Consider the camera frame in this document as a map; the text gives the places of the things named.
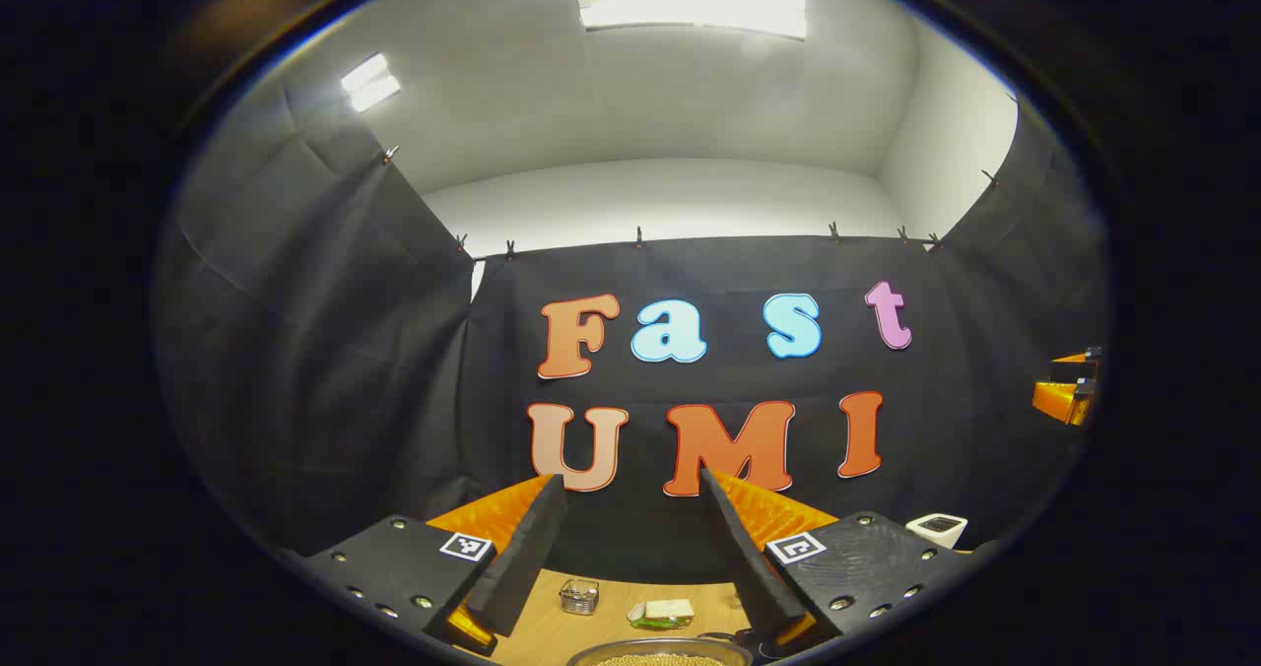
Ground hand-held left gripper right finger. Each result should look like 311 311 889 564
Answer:
701 467 986 659

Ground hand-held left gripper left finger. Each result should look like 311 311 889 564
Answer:
281 474 569 659

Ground steel pot with black handles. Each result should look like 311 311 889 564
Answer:
566 630 774 666

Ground small white plate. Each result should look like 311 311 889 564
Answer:
628 602 693 632

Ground white toaster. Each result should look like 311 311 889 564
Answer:
904 513 969 550

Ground black backdrop cloth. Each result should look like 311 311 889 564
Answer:
153 75 1114 588

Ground row of black cloth clips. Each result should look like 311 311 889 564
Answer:
382 90 1021 258

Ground small ceiling light panel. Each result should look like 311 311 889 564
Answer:
340 52 402 113

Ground large ceiling light panel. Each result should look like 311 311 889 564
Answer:
571 0 809 41

